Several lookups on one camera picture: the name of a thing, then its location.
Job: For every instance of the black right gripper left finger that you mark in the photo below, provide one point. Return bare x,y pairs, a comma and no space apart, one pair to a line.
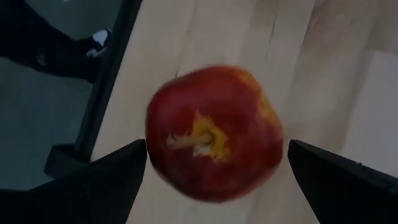
93,193

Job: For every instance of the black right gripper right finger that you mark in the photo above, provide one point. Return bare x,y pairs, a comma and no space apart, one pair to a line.
348,193

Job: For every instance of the red and yellow apple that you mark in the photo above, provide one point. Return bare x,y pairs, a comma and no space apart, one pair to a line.
214,133

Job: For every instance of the person's shoe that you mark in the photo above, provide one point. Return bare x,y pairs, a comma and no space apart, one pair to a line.
77,59

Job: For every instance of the person's leg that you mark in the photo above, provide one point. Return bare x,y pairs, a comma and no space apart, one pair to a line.
28,31

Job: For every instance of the black table frame bracket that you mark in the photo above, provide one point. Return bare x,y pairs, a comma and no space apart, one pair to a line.
62,161

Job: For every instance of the black table edge rail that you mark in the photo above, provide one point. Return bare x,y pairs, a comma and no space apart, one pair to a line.
105,84

